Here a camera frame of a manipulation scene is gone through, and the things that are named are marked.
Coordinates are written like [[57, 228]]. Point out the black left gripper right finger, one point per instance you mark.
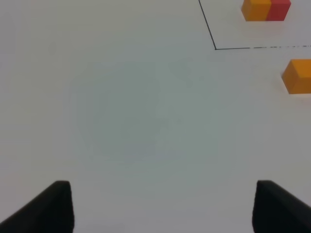
[[276, 210]]

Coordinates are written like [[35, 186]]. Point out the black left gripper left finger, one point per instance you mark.
[[49, 212]]

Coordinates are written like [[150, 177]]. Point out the template red cube block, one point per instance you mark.
[[278, 10]]

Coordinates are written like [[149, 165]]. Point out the template orange cube block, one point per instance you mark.
[[255, 10]]

